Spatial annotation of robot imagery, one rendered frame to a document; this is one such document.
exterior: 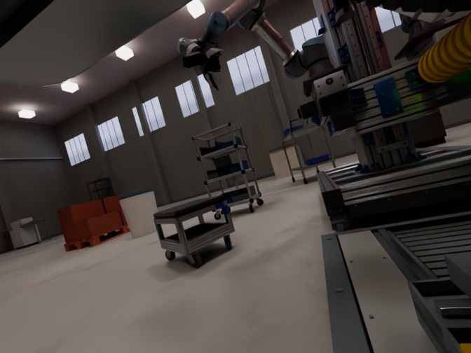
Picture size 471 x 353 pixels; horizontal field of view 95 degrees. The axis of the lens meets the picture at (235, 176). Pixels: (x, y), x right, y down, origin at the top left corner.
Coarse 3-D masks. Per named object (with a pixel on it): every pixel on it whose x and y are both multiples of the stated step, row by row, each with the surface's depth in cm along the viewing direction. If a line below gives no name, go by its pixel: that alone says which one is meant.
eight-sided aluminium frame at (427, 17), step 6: (378, 6) 37; (396, 12) 36; (402, 12) 36; (408, 12) 35; (420, 12) 34; (444, 12) 33; (450, 12) 33; (456, 12) 33; (414, 18) 36; (420, 18) 35; (426, 18) 35; (432, 18) 34; (438, 18) 34
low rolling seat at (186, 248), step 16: (176, 208) 134; (192, 208) 123; (208, 208) 129; (224, 208) 135; (160, 224) 146; (176, 224) 117; (208, 224) 156; (224, 224) 136; (160, 240) 146; (176, 240) 130; (192, 240) 119; (208, 240) 125; (224, 240) 135; (192, 256) 119
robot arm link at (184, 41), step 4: (180, 40) 102; (184, 40) 100; (188, 40) 100; (192, 40) 101; (196, 40) 102; (180, 44) 101; (184, 44) 99; (188, 44) 98; (180, 48) 101; (184, 48) 99; (180, 52) 103; (184, 52) 99
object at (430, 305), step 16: (416, 288) 37; (432, 288) 36; (448, 288) 36; (416, 304) 36; (432, 304) 32; (448, 304) 30; (464, 304) 29; (432, 320) 30; (448, 320) 29; (464, 320) 28; (432, 336) 32; (448, 336) 27; (464, 336) 27; (448, 352) 28; (464, 352) 23
